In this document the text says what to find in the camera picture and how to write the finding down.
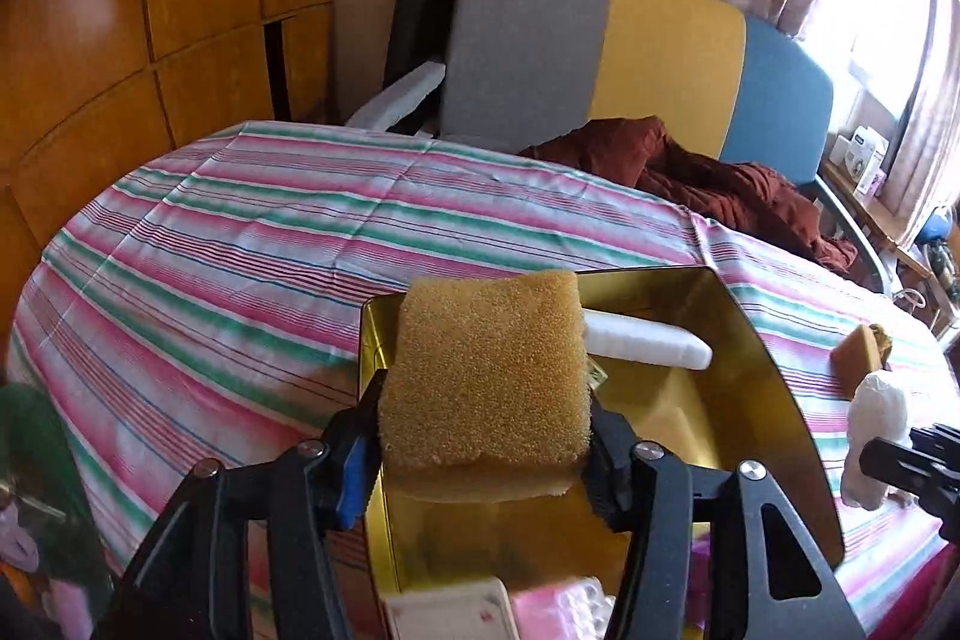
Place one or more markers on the yellow sponge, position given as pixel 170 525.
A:
pixel 855 359
pixel 487 370

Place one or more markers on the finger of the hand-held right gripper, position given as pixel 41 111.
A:
pixel 941 441
pixel 922 482

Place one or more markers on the small purple box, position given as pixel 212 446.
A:
pixel 870 183

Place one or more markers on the white plastic bag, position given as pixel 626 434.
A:
pixel 874 407

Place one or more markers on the tall white carton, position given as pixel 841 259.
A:
pixel 876 144

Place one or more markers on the blue bag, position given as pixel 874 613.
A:
pixel 935 227

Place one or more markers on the wooden wardrobe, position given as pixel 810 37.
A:
pixel 112 48

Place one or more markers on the pink packet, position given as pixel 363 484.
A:
pixel 562 610

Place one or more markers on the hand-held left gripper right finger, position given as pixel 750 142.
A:
pixel 607 460

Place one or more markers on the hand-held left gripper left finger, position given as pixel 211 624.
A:
pixel 356 482

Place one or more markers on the wooden desk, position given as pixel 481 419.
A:
pixel 900 250

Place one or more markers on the gold tin box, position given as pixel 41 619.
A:
pixel 660 392

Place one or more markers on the white foam piece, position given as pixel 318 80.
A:
pixel 397 96

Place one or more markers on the white tube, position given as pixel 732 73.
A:
pixel 652 340

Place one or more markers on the rust brown blanket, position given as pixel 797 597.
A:
pixel 712 190

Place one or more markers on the white flat box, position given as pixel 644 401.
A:
pixel 450 614

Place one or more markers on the striped bedsheet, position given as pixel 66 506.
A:
pixel 225 250

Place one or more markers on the lilac cloth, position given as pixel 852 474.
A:
pixel 30 557

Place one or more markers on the grey yellow blue sofa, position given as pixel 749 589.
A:
pixel 667 48

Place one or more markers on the white printed box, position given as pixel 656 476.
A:
pixel 849 160

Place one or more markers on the green translucent plastic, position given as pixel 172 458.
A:
pixel 45 452

